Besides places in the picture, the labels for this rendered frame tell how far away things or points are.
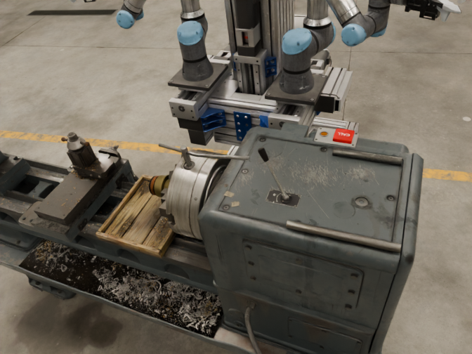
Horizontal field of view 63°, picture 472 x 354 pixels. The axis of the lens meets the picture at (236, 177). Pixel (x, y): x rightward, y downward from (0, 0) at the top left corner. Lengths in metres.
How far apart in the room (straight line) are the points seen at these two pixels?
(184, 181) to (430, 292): 1.68
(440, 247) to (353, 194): 1.62
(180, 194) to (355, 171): 0.55
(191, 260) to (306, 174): 0.58
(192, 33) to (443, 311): 1.93
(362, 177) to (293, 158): 0.21
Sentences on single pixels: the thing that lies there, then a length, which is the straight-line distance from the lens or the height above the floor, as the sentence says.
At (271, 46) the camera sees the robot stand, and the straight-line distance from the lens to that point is 1.88.
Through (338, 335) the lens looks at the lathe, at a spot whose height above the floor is 0.78.
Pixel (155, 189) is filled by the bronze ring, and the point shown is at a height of 1.10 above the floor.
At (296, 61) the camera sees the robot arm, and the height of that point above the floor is 1.31.
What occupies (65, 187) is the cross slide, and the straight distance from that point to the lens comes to 1.81.
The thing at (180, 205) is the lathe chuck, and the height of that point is 1.16.
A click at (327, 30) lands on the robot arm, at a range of 1.72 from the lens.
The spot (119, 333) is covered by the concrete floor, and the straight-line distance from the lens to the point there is 2.44.
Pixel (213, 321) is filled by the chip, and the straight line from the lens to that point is 1.66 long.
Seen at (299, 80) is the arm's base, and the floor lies 1.22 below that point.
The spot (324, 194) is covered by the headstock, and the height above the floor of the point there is 1.25.
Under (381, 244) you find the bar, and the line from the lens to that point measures 1.00.
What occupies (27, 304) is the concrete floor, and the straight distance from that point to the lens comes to 2.82.
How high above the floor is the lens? 2.07
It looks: 44 degrees down
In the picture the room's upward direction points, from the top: 9 degrees counter-clockwise
